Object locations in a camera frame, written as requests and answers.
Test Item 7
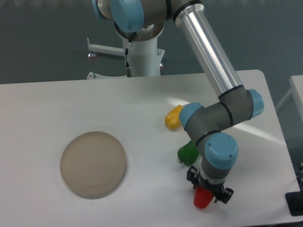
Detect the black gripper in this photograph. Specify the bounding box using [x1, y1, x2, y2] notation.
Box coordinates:
[187, 166, 234, 204]

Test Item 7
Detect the red bell pepper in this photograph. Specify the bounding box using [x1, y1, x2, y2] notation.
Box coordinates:
[194, 186, 214, 209]

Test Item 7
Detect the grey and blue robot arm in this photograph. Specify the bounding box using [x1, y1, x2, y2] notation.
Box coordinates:
[92, 0, 264, 203]

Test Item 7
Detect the green bell pepper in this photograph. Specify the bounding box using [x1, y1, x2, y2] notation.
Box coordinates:
[177, 140, 199, 166]

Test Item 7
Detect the yellow bell pepper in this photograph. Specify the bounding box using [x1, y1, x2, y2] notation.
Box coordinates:
[165, 105, 183, 130]

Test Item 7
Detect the black device at table edge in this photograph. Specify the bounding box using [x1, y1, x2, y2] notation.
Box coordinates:
[285, 191, 303, 217]

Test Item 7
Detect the beige round plate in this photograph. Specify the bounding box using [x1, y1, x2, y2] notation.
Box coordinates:
[60, 131, 127, 200]

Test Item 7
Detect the white side table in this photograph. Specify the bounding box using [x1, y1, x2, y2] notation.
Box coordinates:
[275, 75, 303, 114]

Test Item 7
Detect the black cable on pedestal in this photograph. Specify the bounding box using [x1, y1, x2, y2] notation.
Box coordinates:
[124, 32, 137, 78]

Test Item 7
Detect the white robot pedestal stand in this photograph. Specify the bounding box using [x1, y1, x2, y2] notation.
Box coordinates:
[87, 23, 165, 77]

